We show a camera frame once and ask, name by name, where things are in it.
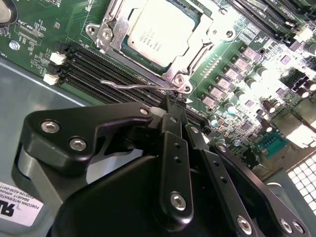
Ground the silver cpu chip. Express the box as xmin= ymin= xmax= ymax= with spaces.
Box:
xmin=120 ymin=0 xmax=213 ymax=70

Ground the metal socket cover frame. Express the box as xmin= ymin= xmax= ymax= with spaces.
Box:
xmin=97 ymin=0 xmax=239 ymax=83

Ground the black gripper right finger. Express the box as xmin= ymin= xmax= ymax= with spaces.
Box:
xmin=176 ymin=96 xmax=311 ymax=237

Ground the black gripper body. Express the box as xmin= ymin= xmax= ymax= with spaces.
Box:
xmin=53 ymin=155 xmax=230 ymax=237

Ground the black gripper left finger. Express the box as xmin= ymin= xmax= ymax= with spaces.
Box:
xmin=21 ymin=92 xmax=195 ymax=227

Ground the thin metal locking lever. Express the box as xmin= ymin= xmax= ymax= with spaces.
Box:
xmin=100 ymin=78 xmax=182 ymax=92

